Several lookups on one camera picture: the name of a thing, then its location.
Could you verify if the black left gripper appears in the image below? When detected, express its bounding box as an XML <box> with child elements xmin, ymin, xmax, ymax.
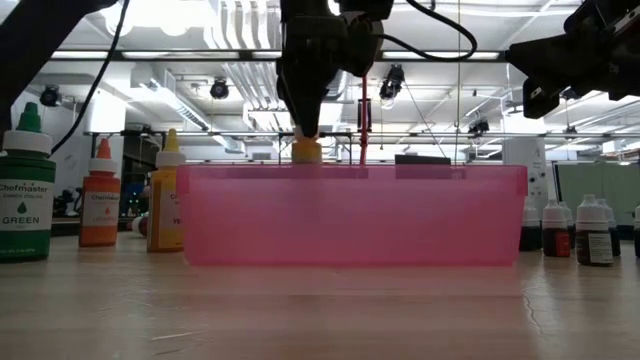
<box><xmin>276</xmin><ymin>0</ymin><xmax>396</xmax><ymax>139</ymax></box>

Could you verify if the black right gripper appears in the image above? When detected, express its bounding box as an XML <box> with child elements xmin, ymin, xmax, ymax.
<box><xmin>504</xmin><ymin>0</ymin><xmax>640</xmax><ymax>120</ymax></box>

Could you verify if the large yellow food coloring bottle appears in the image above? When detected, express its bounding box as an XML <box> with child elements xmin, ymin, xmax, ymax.
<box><xmin>146</xmin><ymin>128</ymin><xmax>187</xmax><ymax>254</ymax></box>
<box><xmin>291</xmin><ymin>127</ymin><xmax>324</xmax><ymax>167</ymax></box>

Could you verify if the large orange food coloring bottle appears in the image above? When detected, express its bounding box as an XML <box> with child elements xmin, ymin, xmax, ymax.
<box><xmin>78</xmin><ymin>137</ymin><xmax>122</xmax><ymax>249</ymax></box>

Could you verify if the large green food coloring bottle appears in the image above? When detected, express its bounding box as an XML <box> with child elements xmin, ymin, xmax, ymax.
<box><xmin>0</xmin><ymin>102</ymin><xmax>57</xmax><ymax>265</ymax></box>

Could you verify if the white round column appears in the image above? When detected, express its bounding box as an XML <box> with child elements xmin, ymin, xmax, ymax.
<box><xmin>502</xmin><ymin>137</ymin><xmax>549</xmax><ymax>221</ymax></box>

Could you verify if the grey-green office partition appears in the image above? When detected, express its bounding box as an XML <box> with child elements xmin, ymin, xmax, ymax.
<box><xmin>552</xmin><ymin>162</ymin><xmax>640</xmax><ymax>227</ymax></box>

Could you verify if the pink translucent plastic bin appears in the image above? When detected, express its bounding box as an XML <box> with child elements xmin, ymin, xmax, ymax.
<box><xmin>175</xmin><ymin>164</ymin><xmax>530</xmax><ymax>268</ymax></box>

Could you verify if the black monitor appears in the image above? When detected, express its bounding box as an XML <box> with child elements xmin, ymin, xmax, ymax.
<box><xmin>394</xmin><ymin>154</ymin><xmax>452</xmax><ymax>167</ymax></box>

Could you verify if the small dark bottle red label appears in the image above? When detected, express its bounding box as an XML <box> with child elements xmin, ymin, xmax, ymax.
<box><xmin>541</xmin><ymin>199</ymin><xmax>572</xmax><ymax>259</ymax></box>

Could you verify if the small dark bottle white label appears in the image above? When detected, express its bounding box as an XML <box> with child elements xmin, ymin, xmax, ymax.
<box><xmin>574</xmin><ymin>193</ymin><xmax>615</xmax><ymax>267</ymax></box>

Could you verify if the dark background table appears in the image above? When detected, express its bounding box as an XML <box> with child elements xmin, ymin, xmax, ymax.
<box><xmin>49</xmin><ymin>217</ymin><xmax>150</xmax><ymax>238</ymax></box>

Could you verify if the silver ceiling ventilation duct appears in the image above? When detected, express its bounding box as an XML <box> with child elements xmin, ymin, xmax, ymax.
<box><xmin>322</xmin><ymin>69</ymin><xmax>349</xmax><ymax>103</ymax></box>

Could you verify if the black metal stand frame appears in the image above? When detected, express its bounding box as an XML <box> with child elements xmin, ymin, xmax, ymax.
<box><xmin>277</xmin><ymin>131</ymin><xmax>354</xmax><ymax>166</ymax></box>

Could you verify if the long horizontal metal rail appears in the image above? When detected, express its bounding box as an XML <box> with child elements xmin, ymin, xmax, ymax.
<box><xmin>84</xmin><ymin>130</ymin><xmax>640</xmax><ymax>139</ymax></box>

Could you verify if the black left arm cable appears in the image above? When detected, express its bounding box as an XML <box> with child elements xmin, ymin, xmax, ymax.
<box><xmin>379</xmin><ymin>0</ymin><xmax>479</xmax><ymax>64</ymax></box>
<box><xmin>49</xmin><ymin>0</ymin><xmax>131</xmax><ymax>154</ymax></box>

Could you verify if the thin vertical hanging cable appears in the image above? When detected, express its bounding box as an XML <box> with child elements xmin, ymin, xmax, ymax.
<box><xmin>455</xmin><ymin>0</ymin><xmax>462</xmax><ymax>166</ymax></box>

